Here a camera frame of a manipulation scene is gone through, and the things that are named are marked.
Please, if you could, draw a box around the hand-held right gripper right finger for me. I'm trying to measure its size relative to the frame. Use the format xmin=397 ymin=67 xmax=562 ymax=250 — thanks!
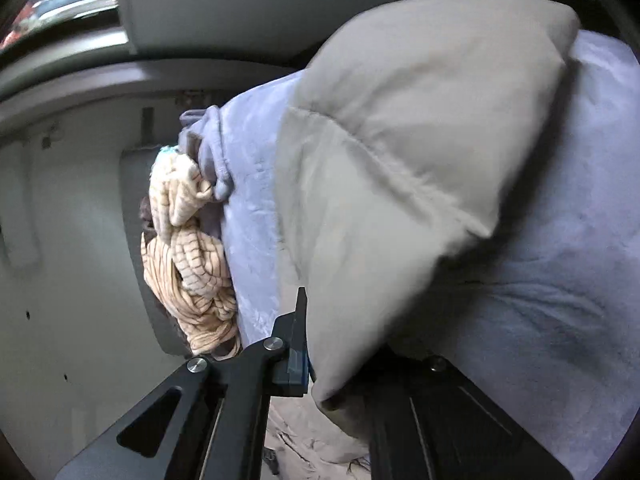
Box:
xmin=364 ymin=349 xmax=574 ymax=480

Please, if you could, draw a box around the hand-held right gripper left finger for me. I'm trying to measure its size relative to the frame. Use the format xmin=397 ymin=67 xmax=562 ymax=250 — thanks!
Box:
xmin=55 ymin=287 xmax=315 ymax=480

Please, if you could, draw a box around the beige puffer jacket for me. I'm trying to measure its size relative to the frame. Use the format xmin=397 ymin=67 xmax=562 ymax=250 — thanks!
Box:
xmin=262 ymin=0 xmax=583 ymax=480

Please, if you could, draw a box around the cream striped cloth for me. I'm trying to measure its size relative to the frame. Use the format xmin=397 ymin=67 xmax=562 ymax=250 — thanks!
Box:
xmin=141 ymin=146 xmax=243 ymax=361

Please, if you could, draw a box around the lavender fleece blanket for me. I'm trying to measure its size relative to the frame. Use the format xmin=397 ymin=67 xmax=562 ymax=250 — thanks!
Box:
xmin=179 ymin=29 xmax=640 ymax=480

